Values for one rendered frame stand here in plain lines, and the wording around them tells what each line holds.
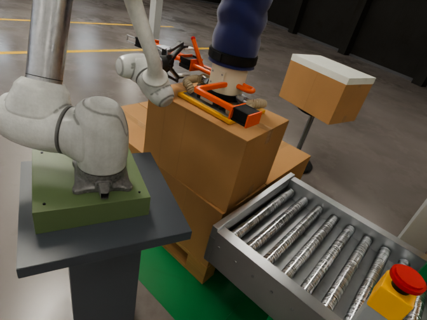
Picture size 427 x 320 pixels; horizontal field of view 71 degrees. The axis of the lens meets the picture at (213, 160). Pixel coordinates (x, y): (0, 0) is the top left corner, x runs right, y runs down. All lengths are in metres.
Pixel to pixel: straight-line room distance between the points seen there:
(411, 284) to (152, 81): 1.04
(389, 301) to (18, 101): 1.06
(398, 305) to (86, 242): 0.81
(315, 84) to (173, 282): 1.91
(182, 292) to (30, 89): 1.27
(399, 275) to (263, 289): 0.62
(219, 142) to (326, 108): 1.51
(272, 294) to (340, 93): 1.77
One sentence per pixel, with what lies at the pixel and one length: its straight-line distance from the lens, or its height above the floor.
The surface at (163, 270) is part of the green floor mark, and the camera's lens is 1.86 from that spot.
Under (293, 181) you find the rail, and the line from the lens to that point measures 1.75.
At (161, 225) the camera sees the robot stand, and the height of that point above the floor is 0.75.
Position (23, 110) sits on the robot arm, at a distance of 1.01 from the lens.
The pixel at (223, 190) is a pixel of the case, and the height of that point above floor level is 0.66.
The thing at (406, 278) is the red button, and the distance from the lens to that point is 0.78.
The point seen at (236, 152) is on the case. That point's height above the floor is 0.87.
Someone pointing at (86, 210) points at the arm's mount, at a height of 0.81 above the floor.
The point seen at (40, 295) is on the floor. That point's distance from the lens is 1.82.
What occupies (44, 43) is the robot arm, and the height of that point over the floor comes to 1.23.
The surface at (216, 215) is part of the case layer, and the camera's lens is 1.47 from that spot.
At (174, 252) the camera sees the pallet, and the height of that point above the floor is 0.02.
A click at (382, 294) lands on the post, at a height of 0.98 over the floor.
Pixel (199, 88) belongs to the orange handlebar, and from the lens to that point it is 1.23.
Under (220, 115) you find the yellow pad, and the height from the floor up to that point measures 0.96.
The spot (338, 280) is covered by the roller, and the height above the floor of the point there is 0.55.
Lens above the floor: 1.49
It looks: 32 degrees down
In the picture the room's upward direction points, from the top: 14 degrees clockwise
